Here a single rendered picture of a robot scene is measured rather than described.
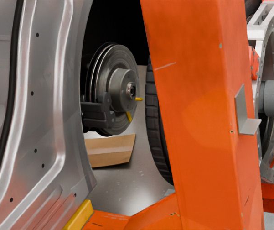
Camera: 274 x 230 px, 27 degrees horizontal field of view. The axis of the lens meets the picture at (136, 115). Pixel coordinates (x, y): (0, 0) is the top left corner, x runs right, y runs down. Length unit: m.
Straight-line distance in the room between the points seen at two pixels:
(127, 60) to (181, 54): 0.95
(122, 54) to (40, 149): 0.64
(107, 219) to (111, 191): 1.25
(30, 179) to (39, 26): 0.39
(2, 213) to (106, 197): 1.55
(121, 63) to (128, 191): 1.06
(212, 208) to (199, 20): 0.46
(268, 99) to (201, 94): 0.65
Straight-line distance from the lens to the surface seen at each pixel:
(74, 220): 1.68
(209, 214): 1.36
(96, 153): 3.28
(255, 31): 1.64
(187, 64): 1.14
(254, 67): 1.55
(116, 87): 1.95
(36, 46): 1.49
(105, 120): 1.90
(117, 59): 2.01
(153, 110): 1.64
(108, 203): 2.90
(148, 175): 3.03
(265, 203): 2.06
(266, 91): 1.79
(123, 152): 3.22
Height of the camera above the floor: 1.76
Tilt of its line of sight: 30 degrees down
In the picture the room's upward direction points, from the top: 12 degrees counter-clockwise
